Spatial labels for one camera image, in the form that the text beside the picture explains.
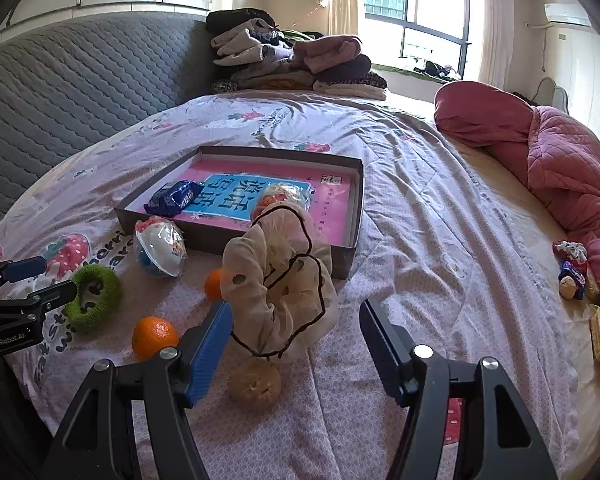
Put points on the red wrapped toy ball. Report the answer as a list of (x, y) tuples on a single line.
[(280, 195)]

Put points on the blue snack packet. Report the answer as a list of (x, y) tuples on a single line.
[(172, 199)]

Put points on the white blue wrapped toy egg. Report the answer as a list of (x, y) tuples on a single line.
[(160, 250)]

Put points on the white air conditioner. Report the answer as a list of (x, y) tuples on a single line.
[(567, 14)]

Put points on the grey cardboard box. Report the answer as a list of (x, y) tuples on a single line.
[(340, 260)]

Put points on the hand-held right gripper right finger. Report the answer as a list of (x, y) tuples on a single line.
[(380, 345)]

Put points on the small penguin toy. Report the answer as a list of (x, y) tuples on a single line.
[(570, 250)]

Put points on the white sheer curtain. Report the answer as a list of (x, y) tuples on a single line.
[(495, 25)]

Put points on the orange tangerine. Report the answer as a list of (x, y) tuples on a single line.
[(213, 285), (155, 337)]

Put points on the pink pillow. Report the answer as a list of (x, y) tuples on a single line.
[(480, 112)]

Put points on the pile of folded clothes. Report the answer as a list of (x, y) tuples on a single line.
[(290, 60)]

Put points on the pink quilted blanket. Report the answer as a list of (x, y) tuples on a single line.
[(570, 170)]

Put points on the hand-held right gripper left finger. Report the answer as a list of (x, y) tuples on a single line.
[(212, 350)]

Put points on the grey quilted headboard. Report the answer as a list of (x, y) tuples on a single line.
[(80, 90)]

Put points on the dark clothes on windowsill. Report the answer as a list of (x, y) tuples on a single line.
[(435, 70)]

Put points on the beige black-trimmed scrunchie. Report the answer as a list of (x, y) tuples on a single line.
[(280, 322)]

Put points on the green fuzzy scrunchie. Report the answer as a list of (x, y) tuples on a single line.
[(107, 285)]

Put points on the small blue wrapped toy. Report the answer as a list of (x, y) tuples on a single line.
[(571, 272)]

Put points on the brown walnut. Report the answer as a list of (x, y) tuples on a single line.
[(255, 384)]

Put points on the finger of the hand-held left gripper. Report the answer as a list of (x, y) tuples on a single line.
[(55, 292), (25, 267)]

